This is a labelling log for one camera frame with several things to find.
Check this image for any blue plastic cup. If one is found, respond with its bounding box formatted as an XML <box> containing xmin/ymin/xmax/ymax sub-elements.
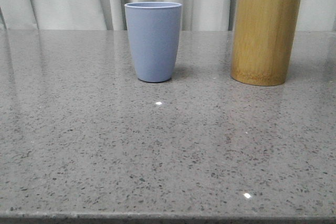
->
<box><xmin>124</xmin><ymin>2</ymin><xmax>182</xmax><ymax>83</ymax></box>

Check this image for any bamboo cylinder holder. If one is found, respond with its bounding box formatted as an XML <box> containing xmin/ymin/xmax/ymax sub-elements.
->
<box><xmin>230</xmin><ymin>0</ymin><xmax>300</xmax><ymax>86</ymax></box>

